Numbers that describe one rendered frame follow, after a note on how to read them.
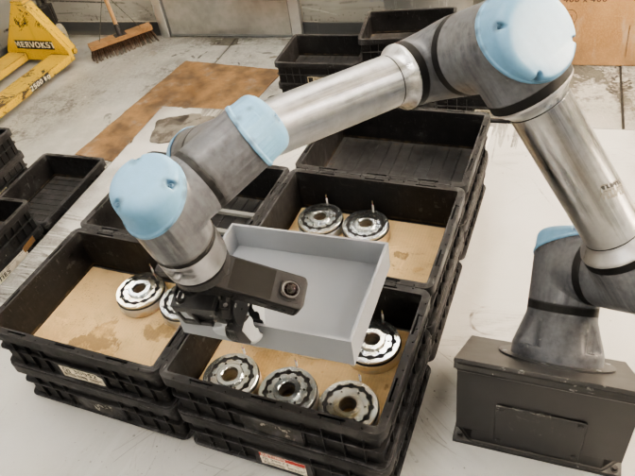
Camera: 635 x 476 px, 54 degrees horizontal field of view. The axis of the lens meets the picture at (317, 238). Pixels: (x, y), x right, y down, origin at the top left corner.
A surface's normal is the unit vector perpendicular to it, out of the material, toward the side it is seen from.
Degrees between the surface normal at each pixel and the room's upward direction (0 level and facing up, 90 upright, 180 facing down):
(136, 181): 16
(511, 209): 0
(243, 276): 33
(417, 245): 0
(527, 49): 54
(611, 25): 72
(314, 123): 81
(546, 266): 61
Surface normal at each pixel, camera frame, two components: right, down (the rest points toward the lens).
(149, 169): -0.20, -0.53
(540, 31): 0.35, -0.03
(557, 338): -0.32, -0.32
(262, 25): -0.30, 0.67
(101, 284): -0.14, -0.74
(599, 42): -0.33, 0.40
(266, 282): 0.29, -0.42
